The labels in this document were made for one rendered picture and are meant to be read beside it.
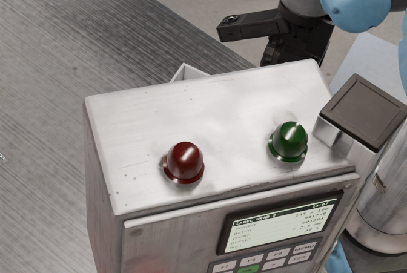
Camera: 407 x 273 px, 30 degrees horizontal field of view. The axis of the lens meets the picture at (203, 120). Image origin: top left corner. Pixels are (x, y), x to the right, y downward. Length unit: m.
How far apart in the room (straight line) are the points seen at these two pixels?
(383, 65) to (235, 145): 0.98
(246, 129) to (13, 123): 0.83
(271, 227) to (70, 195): 0.72
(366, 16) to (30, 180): 0.59
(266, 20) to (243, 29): 0.04
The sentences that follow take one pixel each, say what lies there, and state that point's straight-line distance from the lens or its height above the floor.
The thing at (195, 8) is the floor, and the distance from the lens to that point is 2.62.
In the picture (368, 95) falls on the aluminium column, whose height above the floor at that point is 1.50.
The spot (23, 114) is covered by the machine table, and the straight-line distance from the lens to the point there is 1.30.
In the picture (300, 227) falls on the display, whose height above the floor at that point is 1.42.
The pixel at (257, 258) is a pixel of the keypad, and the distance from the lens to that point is 0.56.
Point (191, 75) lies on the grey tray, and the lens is 1.23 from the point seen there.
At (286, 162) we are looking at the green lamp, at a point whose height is 1.48.
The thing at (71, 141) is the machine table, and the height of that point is 0.83.
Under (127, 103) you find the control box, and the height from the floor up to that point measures 1.47.
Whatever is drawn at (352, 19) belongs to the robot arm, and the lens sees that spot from 0.93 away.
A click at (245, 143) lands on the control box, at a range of 0.49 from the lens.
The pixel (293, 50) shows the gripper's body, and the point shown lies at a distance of 1.11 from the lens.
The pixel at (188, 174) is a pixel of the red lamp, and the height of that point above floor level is 1.49.
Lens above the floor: 1.88
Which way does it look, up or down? 54 degrees down
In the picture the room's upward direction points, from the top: 11 degrees clockwise
